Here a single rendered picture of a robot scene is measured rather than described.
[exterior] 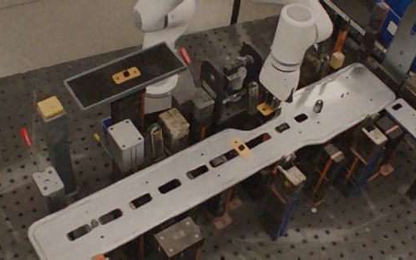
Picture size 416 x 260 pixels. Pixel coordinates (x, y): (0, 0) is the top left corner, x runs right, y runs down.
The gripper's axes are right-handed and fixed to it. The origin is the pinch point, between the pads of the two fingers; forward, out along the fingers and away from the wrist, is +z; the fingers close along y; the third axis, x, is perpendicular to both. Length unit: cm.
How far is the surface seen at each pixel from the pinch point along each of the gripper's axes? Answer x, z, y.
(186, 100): -9.4, 18.4, -25.3
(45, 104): -49, 12, -44
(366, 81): 59, 28, -1
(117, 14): 68, 130, -184
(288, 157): 1.8, 17.7, 10.1
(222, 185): -15.7, 28.0, 1.9
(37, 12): 24, 130, -216
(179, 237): -38.3, 24.7, 9.2
